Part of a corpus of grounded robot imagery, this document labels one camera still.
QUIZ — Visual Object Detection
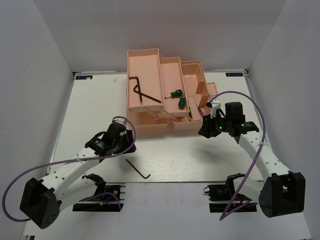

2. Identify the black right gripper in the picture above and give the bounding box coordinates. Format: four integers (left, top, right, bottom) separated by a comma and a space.
198, 110, 232, 139

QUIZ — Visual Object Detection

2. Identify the blue handled precision screwdriver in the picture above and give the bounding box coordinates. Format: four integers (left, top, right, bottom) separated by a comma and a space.
197, 107, 205, 118

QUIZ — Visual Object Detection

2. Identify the thin dark hex key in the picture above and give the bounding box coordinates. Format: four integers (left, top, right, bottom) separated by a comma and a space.
125, 159, 151, 180

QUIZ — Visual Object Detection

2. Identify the black green precision screwdriver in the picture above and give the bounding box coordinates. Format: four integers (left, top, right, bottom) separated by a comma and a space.
188, 107, 193, 121

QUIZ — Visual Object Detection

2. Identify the green stubby flathead screwdriver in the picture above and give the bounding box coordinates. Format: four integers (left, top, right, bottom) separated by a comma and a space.
178, 96, 186, 110

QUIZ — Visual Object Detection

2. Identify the green stubby phillips screwdriver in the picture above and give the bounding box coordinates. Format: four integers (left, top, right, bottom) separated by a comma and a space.
164, 89, 183, 100

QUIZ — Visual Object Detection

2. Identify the small brown hex key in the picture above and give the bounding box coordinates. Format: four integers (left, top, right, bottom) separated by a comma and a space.
133, 85, 162, 104

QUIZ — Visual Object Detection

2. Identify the pink plastic toolbox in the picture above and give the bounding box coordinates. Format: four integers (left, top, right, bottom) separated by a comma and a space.
126, 48, 218, 134

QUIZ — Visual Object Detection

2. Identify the large brown hex key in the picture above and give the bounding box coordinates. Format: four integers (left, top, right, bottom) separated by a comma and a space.
128, 76, 143, 103

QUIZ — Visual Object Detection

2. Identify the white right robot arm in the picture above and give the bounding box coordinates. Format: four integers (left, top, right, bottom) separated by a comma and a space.
198, 100, 306, 218

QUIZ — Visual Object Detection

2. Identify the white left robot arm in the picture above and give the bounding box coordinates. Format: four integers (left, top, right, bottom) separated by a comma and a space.
19, 118, 137, 229

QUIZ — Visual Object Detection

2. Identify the white front cover panel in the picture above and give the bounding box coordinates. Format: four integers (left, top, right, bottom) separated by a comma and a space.
23, 183, 311, 240

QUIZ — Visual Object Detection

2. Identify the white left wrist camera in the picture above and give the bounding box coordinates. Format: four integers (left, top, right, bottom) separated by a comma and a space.
112, 116, 128, 128

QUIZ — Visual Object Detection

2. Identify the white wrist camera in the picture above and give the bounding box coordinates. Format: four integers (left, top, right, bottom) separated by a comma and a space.
206, 99, 221, 119
112, 116, 128, 128

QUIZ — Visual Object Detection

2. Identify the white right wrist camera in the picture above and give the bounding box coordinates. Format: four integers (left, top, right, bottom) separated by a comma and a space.
206, 99, 221, 119

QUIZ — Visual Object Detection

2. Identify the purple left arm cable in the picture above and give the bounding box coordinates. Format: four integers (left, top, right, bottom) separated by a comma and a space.
1, 115, 138, 223

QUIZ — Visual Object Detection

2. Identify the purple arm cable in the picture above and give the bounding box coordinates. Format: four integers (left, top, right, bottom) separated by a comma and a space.
207, 91, 267, 221
1, 115, 138, 223

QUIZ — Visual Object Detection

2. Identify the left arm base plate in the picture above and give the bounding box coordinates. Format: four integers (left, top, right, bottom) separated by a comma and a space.
72, 183, 126, 213

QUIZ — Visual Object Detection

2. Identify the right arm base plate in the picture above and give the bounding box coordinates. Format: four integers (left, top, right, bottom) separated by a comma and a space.
204, 183, 258, 214

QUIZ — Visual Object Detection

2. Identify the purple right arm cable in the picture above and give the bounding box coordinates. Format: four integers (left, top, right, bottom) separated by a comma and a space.
207, 91, 267, 221

